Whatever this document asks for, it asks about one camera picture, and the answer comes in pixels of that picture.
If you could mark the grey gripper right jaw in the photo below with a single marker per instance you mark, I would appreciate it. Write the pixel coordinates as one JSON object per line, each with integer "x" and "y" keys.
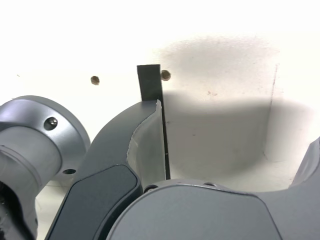
{"x": 200, "y": 215}

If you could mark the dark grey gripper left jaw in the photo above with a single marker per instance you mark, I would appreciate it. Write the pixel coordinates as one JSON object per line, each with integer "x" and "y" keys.
{"x": 105, "y": 155}

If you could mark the black tape strip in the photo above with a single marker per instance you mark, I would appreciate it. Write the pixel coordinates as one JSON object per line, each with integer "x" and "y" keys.
{"x": 148, "y": 82}

